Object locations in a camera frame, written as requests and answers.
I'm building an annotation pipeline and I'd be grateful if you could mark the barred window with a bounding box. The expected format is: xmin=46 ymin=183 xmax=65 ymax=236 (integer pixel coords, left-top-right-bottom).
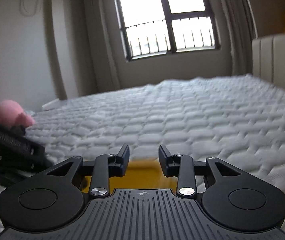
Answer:
xmin=111 ymin=0 xmax=222 ymax=62

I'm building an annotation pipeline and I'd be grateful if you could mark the grey quilted mattress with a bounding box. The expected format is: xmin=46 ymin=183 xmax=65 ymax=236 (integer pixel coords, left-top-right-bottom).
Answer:
xmin=0 ymin=74 xmax=285 ymax=240

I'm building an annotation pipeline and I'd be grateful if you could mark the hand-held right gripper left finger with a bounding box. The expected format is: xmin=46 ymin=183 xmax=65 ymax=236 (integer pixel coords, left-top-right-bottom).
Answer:
xmin=43 ymin=144 xmax=130 ymax=198

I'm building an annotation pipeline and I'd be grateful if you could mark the white book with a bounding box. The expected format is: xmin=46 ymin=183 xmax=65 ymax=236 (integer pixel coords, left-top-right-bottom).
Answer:
xmin=42 ymin=99 xmax=63 ymax=111

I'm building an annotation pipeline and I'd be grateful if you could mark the pink plush toy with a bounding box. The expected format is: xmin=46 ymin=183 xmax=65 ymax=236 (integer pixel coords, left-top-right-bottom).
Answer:
xmin=0 ymin=99 xmax=36 ymax=128

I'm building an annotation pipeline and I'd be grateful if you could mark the beige curtain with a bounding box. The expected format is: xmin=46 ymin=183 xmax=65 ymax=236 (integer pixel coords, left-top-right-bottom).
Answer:
xmin=204 ymin=0 xmax=258 ymax=77
xmin=44 ymin=0 xmax=123 ymax=101

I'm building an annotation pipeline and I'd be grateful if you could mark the beige padded headboard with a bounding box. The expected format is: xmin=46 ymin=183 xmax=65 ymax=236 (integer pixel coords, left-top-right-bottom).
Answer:
xmin=252 ymin=31 xmax=285 ymax=93

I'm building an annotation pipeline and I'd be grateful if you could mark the yellow plastic container lid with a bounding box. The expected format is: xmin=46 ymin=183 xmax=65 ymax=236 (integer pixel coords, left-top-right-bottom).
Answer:
xmin=83 ymin=158 xmax=181 ymax=194

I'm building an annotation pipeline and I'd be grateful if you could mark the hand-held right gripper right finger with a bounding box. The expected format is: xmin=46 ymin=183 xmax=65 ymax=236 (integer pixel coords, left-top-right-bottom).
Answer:
xmin=159 ymin=144 xmax=242 ymax=198

